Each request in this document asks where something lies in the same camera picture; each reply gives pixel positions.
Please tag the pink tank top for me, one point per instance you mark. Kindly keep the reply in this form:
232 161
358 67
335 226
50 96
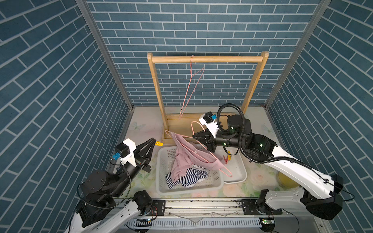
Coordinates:
192 160

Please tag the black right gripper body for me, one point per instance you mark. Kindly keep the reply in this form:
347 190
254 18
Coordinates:
219 141

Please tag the white plastic tray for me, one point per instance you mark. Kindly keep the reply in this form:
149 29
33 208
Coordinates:
235 165

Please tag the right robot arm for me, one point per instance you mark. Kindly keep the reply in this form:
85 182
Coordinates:
318 193

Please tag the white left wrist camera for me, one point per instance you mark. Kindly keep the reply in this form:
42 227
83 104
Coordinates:
124 152

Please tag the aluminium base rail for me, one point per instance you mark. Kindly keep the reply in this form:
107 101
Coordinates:
223 215

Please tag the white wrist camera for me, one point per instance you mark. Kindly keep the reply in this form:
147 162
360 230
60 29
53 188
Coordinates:
210 121
124 152

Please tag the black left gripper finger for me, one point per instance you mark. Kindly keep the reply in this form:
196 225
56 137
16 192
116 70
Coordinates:
140 148
149 151

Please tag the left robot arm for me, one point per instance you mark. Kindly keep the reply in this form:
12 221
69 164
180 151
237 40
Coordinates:
98 212

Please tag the yellow cup with pens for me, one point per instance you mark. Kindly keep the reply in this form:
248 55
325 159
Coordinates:
286 182

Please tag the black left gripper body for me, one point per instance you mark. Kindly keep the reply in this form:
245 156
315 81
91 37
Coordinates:
140 164

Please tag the blue white striped tank top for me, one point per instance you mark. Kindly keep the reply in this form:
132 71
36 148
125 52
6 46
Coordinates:
193 176

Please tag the aluminium corner post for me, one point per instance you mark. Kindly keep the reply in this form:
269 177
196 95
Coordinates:
316 17
92 25

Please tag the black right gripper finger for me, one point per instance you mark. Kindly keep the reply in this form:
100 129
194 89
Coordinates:
202 134
204 140

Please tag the wooden clothes rack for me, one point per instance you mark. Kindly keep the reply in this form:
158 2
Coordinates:
183 81

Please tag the yellow clothespin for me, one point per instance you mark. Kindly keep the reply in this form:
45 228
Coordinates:
229 155
159 143

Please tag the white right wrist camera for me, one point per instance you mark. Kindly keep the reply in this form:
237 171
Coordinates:
210 121

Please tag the aluminium corner post left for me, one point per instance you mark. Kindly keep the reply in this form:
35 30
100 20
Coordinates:
92 25

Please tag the pink hanger with pink top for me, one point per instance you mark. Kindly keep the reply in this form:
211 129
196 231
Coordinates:
204 151

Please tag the white plastic basket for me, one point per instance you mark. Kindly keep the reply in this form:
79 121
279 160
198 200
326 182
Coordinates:
164 164

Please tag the aluminium corner post right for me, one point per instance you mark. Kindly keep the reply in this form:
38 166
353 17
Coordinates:
316 17

